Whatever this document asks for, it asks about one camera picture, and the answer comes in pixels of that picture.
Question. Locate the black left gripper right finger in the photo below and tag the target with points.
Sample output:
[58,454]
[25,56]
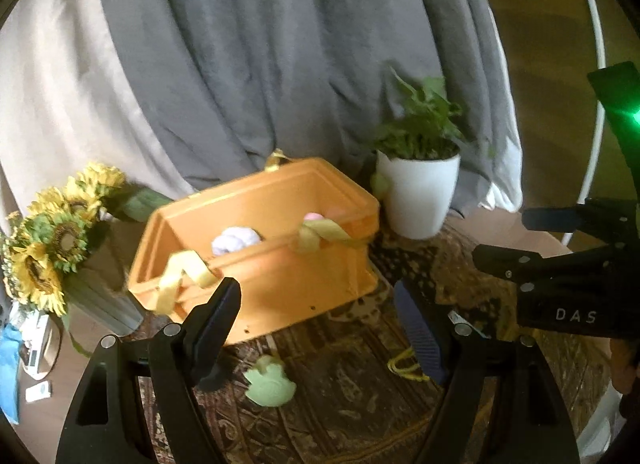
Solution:
[528,421]

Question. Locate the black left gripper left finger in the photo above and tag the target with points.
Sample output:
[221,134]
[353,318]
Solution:
[106,423]

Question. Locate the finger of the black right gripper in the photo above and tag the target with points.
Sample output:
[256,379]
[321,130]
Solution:
[509,264]
[609,220]

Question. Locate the light green soft toy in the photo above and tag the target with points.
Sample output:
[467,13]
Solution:
[268,385]

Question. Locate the small white remote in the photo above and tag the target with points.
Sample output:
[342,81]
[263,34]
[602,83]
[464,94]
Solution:
[38,392]

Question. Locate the round tray with items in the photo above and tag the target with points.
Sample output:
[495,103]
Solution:
[41,340]

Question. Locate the white plant pot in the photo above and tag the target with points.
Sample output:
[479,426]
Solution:
[418,195]

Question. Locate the blue cloth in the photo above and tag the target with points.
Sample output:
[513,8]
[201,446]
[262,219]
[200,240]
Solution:
[10,344]

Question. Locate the grey ribbed vase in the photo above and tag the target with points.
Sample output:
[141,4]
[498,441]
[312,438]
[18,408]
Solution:
[99,288]

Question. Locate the green potted plant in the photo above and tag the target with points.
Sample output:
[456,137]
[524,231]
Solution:
[430,128]

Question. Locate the patterned paisley rug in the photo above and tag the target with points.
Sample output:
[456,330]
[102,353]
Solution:
[351,405]

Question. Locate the sunflower bouquet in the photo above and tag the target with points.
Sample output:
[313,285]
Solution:
[46,247]

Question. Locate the orange plastic storage box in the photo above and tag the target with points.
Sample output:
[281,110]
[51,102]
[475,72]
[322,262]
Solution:
[300,270]

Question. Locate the beige curtain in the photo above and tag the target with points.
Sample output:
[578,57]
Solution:
[65,102]

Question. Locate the grey curtain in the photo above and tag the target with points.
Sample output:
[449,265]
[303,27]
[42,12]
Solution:
[224,83]

